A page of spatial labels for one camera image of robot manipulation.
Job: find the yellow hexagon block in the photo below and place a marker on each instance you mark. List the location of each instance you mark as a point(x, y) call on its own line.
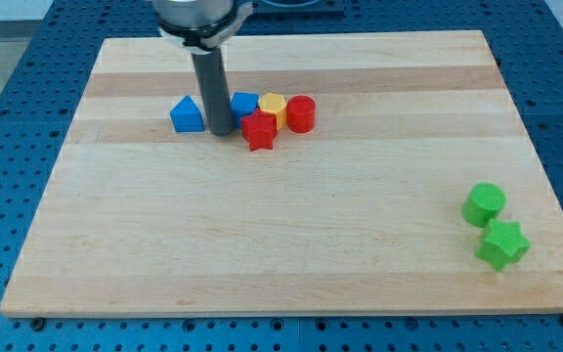
point(275, 104)

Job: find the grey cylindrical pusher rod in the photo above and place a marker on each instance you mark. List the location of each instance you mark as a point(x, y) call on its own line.
point(213, 87)

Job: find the red cylinder block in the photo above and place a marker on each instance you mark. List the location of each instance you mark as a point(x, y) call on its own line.
point(300, 114)

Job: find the green cylinder block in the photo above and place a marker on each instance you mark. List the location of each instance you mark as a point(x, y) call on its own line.
point(485, 201)

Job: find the wooden board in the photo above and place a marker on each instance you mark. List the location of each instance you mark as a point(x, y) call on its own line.
point(360, 216)

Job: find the green star block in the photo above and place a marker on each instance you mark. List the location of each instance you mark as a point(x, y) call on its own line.
point(502, 243)

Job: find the blue cube block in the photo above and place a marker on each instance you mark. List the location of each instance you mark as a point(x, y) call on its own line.
point(242, 105)

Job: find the blue triangular block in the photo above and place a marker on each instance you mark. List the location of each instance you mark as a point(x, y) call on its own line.
point(186, 116)

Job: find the red star block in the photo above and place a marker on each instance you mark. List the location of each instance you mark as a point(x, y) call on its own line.
point(259, 129)

